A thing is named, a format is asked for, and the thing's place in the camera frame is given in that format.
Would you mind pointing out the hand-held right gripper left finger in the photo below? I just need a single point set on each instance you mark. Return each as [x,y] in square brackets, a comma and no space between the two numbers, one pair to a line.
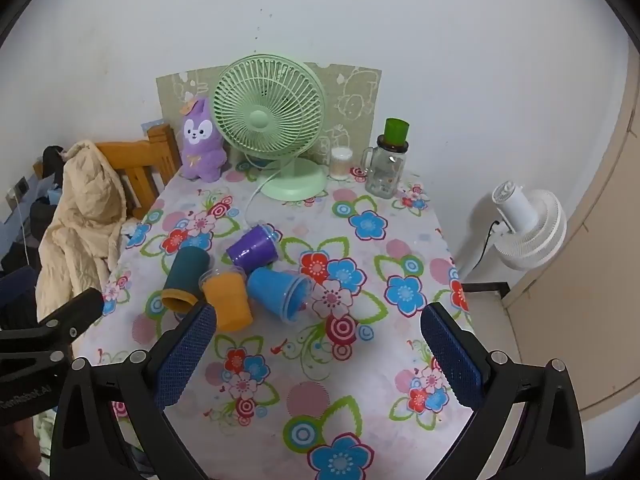
[182,360]

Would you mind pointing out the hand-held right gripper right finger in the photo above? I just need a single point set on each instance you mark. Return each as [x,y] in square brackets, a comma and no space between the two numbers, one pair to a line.
[452,360]

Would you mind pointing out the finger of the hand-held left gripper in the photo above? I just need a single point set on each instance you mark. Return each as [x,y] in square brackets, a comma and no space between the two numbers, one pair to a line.
[75,312]

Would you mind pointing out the orange plastic cup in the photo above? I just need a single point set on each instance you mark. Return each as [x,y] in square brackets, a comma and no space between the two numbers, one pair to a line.
[227,300]

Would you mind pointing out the teal plastic cup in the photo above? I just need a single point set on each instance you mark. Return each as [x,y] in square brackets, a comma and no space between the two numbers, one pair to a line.
[185,272]

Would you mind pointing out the blue plastic cup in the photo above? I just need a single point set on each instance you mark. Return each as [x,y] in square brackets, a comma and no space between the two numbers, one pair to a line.
[272,290]

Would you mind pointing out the purple plastic cup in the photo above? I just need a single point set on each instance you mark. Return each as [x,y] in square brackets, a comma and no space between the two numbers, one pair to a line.
[252,250]

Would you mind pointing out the dark cloth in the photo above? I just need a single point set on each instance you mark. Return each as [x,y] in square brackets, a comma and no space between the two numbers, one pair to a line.
[17,290]

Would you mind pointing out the beige padded jacket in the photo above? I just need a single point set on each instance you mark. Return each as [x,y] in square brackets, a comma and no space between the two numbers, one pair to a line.
[82,200]

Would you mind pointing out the floral tablecloth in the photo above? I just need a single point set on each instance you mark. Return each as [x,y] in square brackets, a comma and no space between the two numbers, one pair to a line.
[320,400]

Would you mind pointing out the white circulator fan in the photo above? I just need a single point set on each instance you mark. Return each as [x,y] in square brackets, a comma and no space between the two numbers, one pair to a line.
[530,230]

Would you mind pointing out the wooden chair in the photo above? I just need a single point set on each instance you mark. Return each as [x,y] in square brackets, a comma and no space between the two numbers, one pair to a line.
[145,160]

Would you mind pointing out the wooden cabinet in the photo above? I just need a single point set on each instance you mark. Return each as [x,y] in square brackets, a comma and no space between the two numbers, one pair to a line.
[590,260]

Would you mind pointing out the glass mug with green lid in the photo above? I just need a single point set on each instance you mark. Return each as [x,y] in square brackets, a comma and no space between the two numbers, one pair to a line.
[385,170]

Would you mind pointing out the purple plush toy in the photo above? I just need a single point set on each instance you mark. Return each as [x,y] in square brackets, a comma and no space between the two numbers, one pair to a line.
[200,150]

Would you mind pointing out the white cotton swab jar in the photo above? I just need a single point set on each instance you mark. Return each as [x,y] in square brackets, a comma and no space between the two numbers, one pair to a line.
[341,162]

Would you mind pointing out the green desk fan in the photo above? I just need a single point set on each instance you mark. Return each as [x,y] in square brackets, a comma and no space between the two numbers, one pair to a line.
[257,120]

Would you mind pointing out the wall socket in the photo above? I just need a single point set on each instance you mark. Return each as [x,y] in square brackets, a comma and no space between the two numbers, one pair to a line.
[22,186]

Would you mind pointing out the green cartoon wall poster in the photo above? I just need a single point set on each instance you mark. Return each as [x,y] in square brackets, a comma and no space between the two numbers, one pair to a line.
[352,100]

